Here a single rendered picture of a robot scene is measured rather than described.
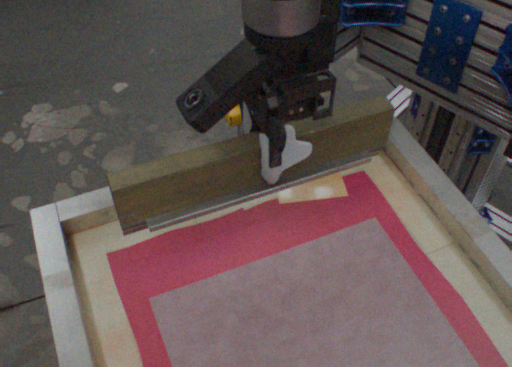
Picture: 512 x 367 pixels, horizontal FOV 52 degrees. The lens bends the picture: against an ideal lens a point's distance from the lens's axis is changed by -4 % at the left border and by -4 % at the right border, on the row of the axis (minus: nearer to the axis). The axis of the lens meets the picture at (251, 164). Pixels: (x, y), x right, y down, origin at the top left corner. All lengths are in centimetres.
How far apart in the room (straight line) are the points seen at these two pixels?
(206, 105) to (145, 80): 207
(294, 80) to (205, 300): 31
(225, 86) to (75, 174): 173
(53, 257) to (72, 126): 172
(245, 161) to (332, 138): 11
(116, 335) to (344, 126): 38
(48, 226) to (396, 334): 48
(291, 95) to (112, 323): 37
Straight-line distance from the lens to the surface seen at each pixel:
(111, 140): 233
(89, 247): 79
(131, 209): 62
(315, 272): 74
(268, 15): 49
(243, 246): 76
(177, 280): 73
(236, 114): 94
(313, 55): 56
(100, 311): 73
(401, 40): 108
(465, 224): 79
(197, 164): 60
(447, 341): 73
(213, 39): 283
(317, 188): 82
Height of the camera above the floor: 158
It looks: 47 degrees down
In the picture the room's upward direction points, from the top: straight up
